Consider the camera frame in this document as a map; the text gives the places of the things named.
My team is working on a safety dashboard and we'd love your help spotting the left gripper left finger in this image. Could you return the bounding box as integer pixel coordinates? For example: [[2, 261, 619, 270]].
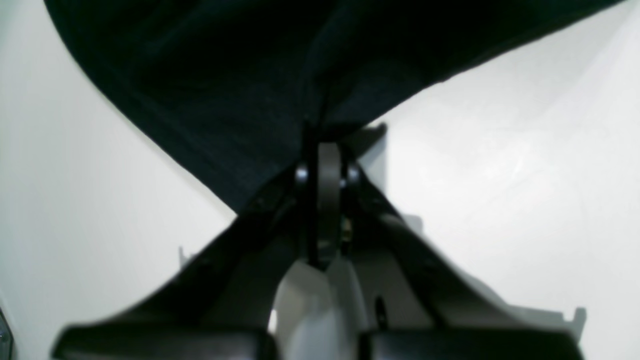
[[52, 167, 300, 360]]

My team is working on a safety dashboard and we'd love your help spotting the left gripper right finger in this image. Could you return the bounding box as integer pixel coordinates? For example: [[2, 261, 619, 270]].
[[343, 162, 583, 360]]

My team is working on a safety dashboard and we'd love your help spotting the black graphic T-shirt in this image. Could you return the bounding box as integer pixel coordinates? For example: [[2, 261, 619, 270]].
[[45, 0, 615, 211]]

